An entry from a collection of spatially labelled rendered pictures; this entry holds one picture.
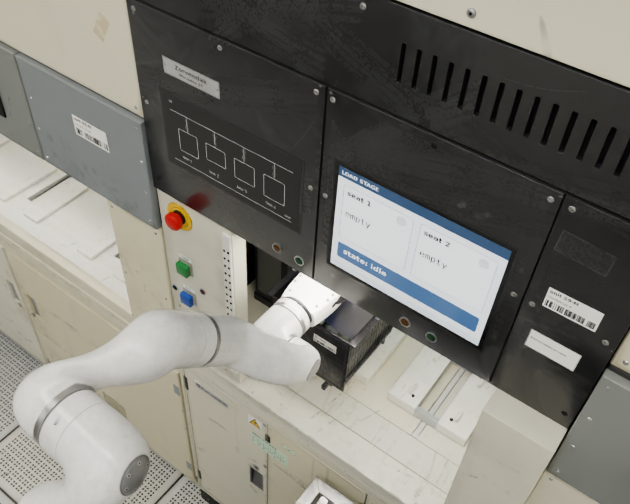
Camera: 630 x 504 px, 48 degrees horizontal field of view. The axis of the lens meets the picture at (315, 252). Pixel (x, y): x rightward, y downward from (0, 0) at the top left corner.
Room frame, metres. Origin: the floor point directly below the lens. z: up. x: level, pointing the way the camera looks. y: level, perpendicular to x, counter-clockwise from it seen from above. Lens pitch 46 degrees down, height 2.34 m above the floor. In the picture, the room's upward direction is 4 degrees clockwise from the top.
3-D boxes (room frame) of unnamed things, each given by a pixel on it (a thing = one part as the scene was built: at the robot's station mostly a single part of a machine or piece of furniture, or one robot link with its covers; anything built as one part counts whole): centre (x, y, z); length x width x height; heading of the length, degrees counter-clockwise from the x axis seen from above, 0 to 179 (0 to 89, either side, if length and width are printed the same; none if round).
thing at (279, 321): (0.81, 0.08, 1.23); 0.13 x 0.09 x 0.08; 147
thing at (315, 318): (0.94, 0.00, 1.23); 0.11 x 0.10 x 0.07; 147
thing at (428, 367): (0.97, -0.34, 0.89); 0.22 x 0.21 x 0.04; 146
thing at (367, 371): (1.12, -0.12, 0.89); 0.22 x 0.21 x 0.04; 146
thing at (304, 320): (0.89, 0.04, 1.23); 0.09 x 0.03 x 0.08; 57
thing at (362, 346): (1.02, -0.05, 1.10); 0.24 x 0.20 x 0.32; 57
